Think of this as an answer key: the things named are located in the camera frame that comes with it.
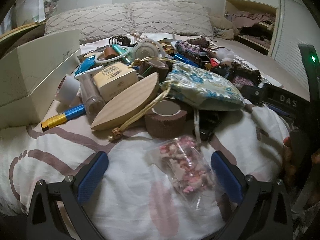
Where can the blue floral drawstring pouch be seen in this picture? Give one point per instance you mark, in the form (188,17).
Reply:
(197,87)

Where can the wooden leaf-shaped board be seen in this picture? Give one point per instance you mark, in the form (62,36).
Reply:
(127,104)

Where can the white paper bag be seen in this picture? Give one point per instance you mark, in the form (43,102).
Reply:
(29,11)

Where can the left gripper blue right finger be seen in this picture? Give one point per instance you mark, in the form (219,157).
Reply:
(263,209)

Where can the beige tissue pack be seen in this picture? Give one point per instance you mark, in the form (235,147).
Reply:
(114,79)

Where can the white round device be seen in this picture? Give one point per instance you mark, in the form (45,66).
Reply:
(147,48)

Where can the beige textured pillow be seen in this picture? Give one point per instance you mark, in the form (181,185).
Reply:
(173,17)
(93,23)

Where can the bag of pink beads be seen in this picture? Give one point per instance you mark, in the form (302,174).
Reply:
(186,168)

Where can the white storage box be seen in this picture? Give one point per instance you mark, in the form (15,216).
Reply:
(26,66)

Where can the blue packet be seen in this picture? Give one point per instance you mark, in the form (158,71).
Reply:
(87,64)

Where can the white louvered door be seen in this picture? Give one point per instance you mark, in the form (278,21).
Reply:
(296,26)

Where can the patterned bed sheet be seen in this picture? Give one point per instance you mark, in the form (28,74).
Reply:
(135,199)

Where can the purple crochet piece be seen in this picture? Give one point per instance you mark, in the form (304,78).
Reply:
(192,48)

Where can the blue and gold tube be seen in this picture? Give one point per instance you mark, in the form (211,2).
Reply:
(63,117)

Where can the brown blanket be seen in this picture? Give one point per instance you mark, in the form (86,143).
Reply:
(8,46)

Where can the clear plastic bottle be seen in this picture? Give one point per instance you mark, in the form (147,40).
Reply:
(90,96)

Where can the right beige textured pillow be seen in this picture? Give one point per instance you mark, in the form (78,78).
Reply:
(173,17)

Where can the wooden shelf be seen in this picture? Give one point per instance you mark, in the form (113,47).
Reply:
(20,31)

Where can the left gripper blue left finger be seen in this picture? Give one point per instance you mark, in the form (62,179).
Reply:
(44,218)

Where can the white tape roll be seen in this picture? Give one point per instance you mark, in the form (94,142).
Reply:
(67,90)

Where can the black hair claw clip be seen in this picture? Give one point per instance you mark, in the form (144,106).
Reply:
(121,40)

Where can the left beige textured pillow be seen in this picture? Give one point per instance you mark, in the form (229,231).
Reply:
(93,23)

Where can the small brown tape roll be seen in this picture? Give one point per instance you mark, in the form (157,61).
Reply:
(149,67)

